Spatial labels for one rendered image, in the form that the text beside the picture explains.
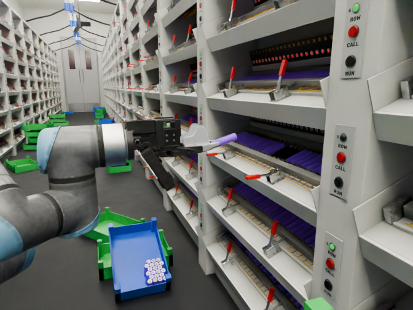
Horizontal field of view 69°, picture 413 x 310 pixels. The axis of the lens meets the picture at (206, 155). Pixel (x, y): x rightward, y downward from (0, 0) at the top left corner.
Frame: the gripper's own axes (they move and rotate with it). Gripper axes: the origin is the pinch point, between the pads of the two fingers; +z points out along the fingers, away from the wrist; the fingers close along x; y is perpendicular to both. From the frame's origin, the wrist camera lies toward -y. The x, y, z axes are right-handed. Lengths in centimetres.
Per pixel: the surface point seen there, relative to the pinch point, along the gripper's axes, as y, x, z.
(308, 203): -9.2, -19.7, 13.2
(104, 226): -61, 97, -27
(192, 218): -48, 62, 13
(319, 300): -5.1, -47.5, -7.5
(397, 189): -2.8, -33.1, 19.7
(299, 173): -5.6, -11.9, 16.6
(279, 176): -7.5, -6.5, 15.0
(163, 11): 53, 107, 13
